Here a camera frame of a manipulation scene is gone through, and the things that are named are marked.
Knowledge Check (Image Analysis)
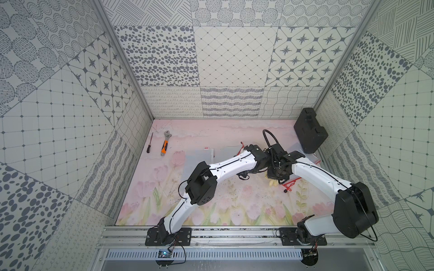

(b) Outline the clear mesh document bag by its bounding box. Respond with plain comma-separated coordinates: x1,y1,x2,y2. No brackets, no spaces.
214,142,244,163
282,142,321,193

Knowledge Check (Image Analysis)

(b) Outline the yellow microfiber cloth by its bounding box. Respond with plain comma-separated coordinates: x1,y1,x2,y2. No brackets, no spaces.
269,180,279,187

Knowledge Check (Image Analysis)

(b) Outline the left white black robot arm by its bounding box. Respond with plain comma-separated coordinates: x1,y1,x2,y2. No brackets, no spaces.
145,145,271,246

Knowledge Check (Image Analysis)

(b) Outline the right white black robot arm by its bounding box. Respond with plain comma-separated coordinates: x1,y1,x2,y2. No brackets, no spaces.
262,129,379,244

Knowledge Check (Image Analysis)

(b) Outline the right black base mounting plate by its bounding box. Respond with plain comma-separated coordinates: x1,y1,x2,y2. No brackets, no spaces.
275,227,327,246

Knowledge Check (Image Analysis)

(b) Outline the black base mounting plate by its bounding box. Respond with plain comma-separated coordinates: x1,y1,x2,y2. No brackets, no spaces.
145,228,192,246
275,227,327,246

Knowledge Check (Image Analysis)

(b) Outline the dark slim screwdriver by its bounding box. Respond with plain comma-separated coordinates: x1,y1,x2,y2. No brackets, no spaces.
146,132,154,153

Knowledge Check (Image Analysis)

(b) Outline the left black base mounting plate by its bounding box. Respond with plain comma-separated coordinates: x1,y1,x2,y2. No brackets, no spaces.
145,228,192,246

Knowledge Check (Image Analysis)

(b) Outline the orange handled adjustable wrench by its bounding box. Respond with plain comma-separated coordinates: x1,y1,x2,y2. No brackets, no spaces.
160,131,172,157

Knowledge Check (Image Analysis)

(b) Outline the aluminium mounting rail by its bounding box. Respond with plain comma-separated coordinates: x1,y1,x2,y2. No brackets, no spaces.
97,226,375,249

